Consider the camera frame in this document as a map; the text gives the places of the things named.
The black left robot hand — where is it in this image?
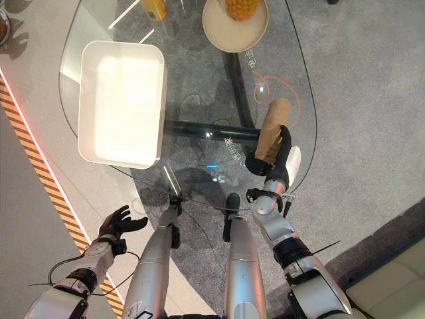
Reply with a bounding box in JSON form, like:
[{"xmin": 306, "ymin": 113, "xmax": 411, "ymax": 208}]
[{"xmin": 97, "ymin": 205, "xmax": 149, "ymax": 242}]

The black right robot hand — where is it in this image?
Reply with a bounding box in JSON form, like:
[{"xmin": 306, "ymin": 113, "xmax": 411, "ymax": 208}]
[{"xmin": 244, "ymin": 124, "xmax": 302, "ymax": 187}]

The white rectangular basket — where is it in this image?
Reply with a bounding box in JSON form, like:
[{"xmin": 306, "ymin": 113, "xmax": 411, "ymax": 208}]
[{"xmin": 77, "ymin": 40, "xmax": 167, "ymax": 170}]

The silver left robot leg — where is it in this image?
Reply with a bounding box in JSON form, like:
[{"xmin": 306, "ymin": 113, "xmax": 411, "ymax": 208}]
[{"xmin": 122, "ymin": 195, "xmax": 183, "ymax": 319}]

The silver robot leg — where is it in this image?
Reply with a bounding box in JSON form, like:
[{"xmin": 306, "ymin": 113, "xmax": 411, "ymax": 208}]
[
  {"xmin": 122, "ymin": 195, "xmax": 183, "ymax": 319},
  {"xmin": 222, "ymin": 193, "xmax": 266, "ymax": 319}
]

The yellow black hazard tape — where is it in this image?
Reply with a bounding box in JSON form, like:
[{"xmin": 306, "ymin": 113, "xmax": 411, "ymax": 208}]
[{"xmin": 0, "ymin": 80, "xmax": 126, "ymax": 316}]

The silver right robot leg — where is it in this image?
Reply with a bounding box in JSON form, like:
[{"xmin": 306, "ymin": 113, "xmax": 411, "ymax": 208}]
[{"xmin": 222, "ymin": 193, "xmax": 266, "ymax": 319}]

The cream round plate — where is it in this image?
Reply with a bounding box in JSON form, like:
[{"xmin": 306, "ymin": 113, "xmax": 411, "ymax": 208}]
[{"xmin": 202, "ymin": 0, "xmax": 270, "ymax": 51}]

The yellow pineapple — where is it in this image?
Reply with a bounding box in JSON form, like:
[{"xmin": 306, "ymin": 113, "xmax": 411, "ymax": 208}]
[{"xmin": 224, "ymin": 0, "xmax": 260, "ymax": 22}]

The cream sofa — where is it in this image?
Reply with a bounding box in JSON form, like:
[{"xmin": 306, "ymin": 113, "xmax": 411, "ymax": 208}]
[{"xmin": 345, "ymin": 257, "xmax": 425, "ymax": 319}]

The brown round object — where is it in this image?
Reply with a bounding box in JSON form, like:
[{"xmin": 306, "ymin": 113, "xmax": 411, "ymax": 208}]
[{"xmin": 0, "ymin": 9, "xmax": 10, "ymax": 46}]

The black table frame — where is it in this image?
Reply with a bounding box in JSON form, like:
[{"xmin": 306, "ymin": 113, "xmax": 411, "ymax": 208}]
[{"xmin": 165, "ymin": 51, "xmax": 267, "ymax": 140}]

